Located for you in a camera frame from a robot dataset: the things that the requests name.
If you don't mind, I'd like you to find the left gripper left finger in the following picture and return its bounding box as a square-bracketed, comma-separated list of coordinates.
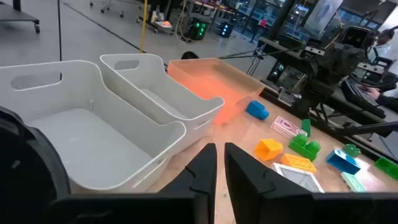
[46, 142, 218, 224]

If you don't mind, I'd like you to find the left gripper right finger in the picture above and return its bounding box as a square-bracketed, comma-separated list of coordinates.
[224, 142, 398, 224]

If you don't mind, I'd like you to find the yellow toy block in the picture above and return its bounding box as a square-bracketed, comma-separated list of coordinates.
[254, 138, 284, 162]

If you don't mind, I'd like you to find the red playing card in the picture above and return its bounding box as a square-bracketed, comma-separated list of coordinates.
[270, 115, 308, 140]

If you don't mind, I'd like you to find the green two-stud toy brick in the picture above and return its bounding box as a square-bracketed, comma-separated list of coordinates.
[288, 133, 322, 162]

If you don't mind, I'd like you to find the rounded blue toy block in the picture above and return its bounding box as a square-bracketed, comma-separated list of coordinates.
[245, 100, 270, 121]

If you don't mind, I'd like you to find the white plastic bin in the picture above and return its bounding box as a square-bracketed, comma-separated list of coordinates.
[99, 53, 225, 147]
[0, 60, 187, 195]

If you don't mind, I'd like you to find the backlit black keyboard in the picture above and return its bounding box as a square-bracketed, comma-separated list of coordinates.
[340, 80, 387, 118]

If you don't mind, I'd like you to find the blue-backed card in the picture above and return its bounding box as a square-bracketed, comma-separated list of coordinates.
[269, 162, 325, 194]

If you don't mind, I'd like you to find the orange flat toy brick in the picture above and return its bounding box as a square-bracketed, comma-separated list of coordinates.
[280, 153, 318, 174]

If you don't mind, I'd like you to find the green rectangular toy brick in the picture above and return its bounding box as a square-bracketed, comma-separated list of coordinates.
[301, 118, 312, 137]

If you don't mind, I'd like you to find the black steel column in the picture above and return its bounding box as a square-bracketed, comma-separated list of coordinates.
[266, 0, 297, 41]

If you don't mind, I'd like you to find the small green toy brick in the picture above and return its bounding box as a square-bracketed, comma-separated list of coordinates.
[342, 143, 363, 159]

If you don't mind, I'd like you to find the hollow blue toy block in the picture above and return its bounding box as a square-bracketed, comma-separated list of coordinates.
[325, 149, 362, 175]

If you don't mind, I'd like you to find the teal flat toy brick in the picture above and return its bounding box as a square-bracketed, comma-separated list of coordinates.
[340, 171, 368, 194]

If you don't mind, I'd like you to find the device with blue lights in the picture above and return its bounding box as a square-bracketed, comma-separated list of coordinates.
[219, 22, 234, 39]

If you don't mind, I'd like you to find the orange translucent tray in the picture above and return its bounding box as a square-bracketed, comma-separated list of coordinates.
[167, 57, 266, 125]

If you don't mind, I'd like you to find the large green toy brick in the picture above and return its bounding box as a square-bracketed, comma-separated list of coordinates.
[374, 156, 398, 181]

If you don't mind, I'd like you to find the black device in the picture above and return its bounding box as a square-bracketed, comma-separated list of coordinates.
[180, 50, 200, 60]

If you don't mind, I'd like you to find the device with green lights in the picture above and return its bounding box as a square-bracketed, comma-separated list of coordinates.
[185, 17, 210, 41]

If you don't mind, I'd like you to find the office chair base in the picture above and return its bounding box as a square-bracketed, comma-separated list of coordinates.
[89, 0, 125, 19]

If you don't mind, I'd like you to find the dark wheeled cart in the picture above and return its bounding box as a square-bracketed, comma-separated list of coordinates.
[0, 0, 41, 34]

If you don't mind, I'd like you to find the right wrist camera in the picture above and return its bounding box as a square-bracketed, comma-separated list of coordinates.
[303, 45, 326, 57]

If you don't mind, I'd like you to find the yellow cable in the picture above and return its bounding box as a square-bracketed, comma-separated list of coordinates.
[139, 0, 149, 54]

